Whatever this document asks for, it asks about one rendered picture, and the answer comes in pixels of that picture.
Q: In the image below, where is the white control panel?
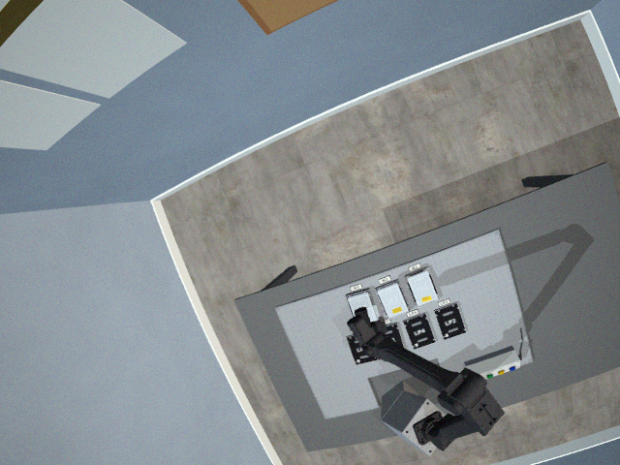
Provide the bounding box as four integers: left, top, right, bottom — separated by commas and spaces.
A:
464, 346, 522, 379

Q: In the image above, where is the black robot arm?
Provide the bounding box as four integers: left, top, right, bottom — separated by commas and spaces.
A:
347, 307, 505, 451

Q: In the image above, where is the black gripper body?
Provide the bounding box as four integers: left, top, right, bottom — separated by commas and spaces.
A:
375, 320, 388, 333

